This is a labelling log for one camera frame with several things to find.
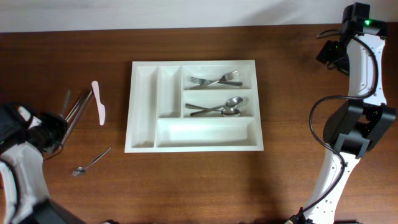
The pink plastic knife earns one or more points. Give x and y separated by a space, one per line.
101 108

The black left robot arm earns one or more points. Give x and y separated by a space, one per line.
25 137

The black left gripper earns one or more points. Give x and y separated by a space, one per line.
59 124

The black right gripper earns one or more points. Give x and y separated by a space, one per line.
327 53

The white cutlery tray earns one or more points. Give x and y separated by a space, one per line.
158 120

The metal spoon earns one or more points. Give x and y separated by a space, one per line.
224 111
233 102

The small metal teaspoon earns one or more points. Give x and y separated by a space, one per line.
82 170
65 104

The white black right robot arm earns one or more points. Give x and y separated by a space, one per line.
357 126

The metal fork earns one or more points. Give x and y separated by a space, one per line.
227 79
201 81

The metal tongs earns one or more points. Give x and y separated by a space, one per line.
75 113

